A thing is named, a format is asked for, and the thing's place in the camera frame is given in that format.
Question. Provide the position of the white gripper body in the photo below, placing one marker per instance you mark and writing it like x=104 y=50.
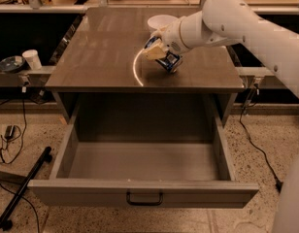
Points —
x=171 y=37

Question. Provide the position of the metal shelf rail right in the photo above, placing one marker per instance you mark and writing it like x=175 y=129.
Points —
x=260 y=75

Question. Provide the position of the white paper cup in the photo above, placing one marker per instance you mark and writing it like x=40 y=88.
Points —
x=32 y=58

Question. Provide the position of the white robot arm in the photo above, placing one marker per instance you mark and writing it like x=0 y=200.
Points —
x=228 y=22

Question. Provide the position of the grey cabinet counter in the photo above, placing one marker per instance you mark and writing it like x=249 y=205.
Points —
x=105 y=55

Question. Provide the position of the grey open drawer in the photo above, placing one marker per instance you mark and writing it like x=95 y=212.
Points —
x=172 y=144

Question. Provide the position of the black drawer handle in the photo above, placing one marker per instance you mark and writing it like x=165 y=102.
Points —
x=144 y=199

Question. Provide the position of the black power adapter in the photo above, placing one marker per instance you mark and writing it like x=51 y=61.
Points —
x=279 y=186
x=9 y=133

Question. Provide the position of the metal shelf rail left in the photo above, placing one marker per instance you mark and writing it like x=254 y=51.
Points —
x=32 y=78

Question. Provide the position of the dark blue plate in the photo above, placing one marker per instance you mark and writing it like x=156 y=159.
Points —
x=12 y=64

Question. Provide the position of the black power adapter left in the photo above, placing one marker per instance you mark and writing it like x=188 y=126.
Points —
x=9 y=133

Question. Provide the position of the black bar on floor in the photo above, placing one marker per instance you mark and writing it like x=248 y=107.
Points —
x=5 y=222

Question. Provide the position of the black power adapter right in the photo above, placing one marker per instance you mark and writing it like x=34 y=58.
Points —
x=279 y=186

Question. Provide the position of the white ceramic bowl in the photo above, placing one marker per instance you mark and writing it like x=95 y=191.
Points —
x=158 y=21

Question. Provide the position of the metal shelf rail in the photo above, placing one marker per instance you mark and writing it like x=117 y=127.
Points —
x=32 y=78
x=260 y=75

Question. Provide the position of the blue pepsi can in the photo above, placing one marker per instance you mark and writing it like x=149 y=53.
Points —
x=170 y=62

